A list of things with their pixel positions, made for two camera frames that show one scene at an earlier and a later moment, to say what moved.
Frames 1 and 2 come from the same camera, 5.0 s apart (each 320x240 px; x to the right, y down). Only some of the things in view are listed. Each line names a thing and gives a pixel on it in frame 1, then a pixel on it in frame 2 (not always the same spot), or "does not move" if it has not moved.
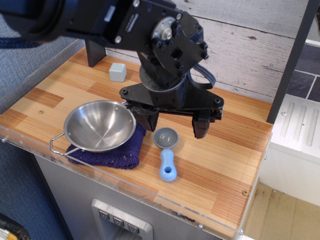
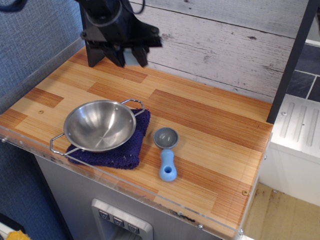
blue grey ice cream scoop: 166,138 does not move
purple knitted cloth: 126,155 does not move
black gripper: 189,99 → 126,32
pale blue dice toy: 118,72 → 129,57
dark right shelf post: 294,55 does not move
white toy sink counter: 292,165 does not move
